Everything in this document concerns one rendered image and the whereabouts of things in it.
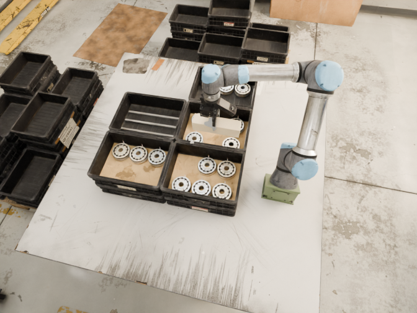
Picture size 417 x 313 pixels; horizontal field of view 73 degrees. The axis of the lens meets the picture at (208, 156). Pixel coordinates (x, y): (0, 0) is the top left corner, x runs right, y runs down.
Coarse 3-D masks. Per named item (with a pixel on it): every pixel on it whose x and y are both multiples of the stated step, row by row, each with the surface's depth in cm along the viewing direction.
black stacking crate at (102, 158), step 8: (112, 136) 165; (120, 136) 163; (128, 136) 161; (104, 144) 159; (112, 144) 168; (128, 144) 169; (136, 144) 167; (144, 144) 165; (152, 144) 163; (160, 144) 161; (168, 144) 159; (104, 152) 160; (96, 160) 153; (104, 160) 162; (96, 168) 155; (104, 184) 156; (112, 184) 153; (120, 184) 151; (144, 192) 153; (152, 192) 152; (160, 192) 151
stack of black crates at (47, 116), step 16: (48, 96) 226; (64, 96) 221; (32, 112) 223; (48, 112) 227; (64, 112) 219; (16, 128) 211; (32, 128) 220; (48, 128) 219; (80, 128) 243; (32, 144) 220; (48, 144) 212
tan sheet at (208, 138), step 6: (192, 114) 178; (246, 126) 172; (186, 132) 172; (204, 132) 171; (204, 138) 169; (210, 138) 169; (216, 138) 169; (222, 138) 169; (240, 138) 168; (216, 144) 167; (240, 144) 166
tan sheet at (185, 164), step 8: (176, 160) 162; (184, 160) 162; (192, 160) 162; (216, 160) 161; (176, 168) 159; (184, 168) 159; (192, 168) 159; (176, 176) 157; (184, 176) 157; (192, 176) 157; (200, 176) 156; (208, 176) 156; (216, 176) 156; (192, 184) 154; (232, 184) 153; (232, 192) 151
